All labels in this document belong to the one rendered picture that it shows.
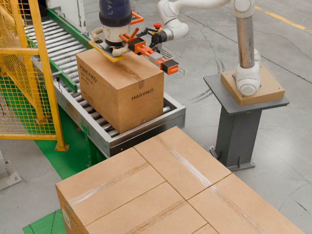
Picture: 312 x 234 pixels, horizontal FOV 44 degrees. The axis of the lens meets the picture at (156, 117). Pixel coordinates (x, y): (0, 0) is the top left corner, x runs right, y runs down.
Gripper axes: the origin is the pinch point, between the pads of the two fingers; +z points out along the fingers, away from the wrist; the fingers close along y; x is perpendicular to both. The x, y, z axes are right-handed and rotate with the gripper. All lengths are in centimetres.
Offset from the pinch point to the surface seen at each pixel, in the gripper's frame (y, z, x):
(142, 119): 60, 1, -4
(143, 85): 30.3, -0.3, -4.4
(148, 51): 0.2, -0.2, -10.4
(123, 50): 5.0, 7.9, 7.1
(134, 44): -1.7, 3.7, -0.2
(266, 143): 120, -113, -42
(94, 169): 66, 54, -23
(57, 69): 56, 23, 93
